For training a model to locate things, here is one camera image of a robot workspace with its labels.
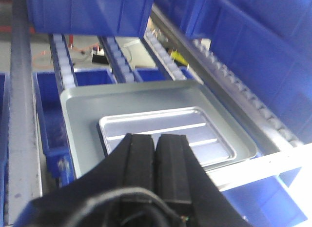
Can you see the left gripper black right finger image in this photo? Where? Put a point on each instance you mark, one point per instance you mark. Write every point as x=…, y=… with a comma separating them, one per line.
x=184, y=185

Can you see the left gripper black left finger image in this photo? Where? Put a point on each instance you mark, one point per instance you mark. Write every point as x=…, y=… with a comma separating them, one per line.
x=130, y=164

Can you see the silver ribbed metal tray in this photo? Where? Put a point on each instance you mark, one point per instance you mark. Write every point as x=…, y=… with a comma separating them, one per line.
x=168, y=134

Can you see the blue bin lower right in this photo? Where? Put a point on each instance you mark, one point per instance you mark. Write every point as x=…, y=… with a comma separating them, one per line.
x=52, y=128

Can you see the far right roller track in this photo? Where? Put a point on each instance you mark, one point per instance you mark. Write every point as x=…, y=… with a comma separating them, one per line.
x=62, y=63

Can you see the large blue bin upper right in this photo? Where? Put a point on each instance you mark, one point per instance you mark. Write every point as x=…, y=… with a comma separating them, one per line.
x=117, y=18

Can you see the steel flow rack frame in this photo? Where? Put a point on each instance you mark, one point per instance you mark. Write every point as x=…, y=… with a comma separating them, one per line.
x=24, y=171

